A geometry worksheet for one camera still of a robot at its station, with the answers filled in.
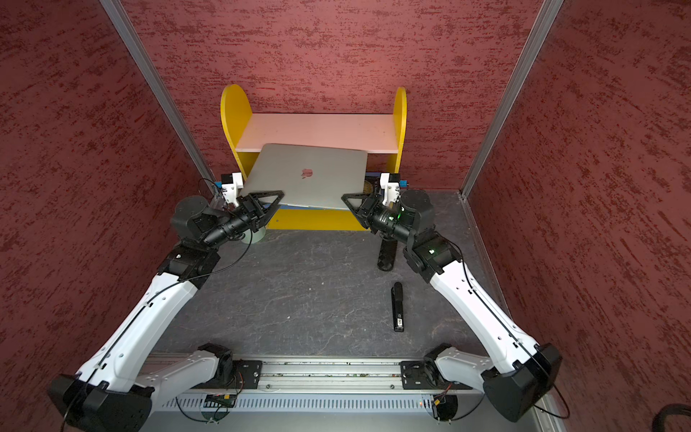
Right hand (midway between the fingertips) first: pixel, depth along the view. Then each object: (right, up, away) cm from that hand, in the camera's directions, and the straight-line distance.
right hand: (337, 208), depth 63 cm
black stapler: (+18, -32, +22) cm, 42 cm away
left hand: (-13, +1, +1) cm, 13 cm away
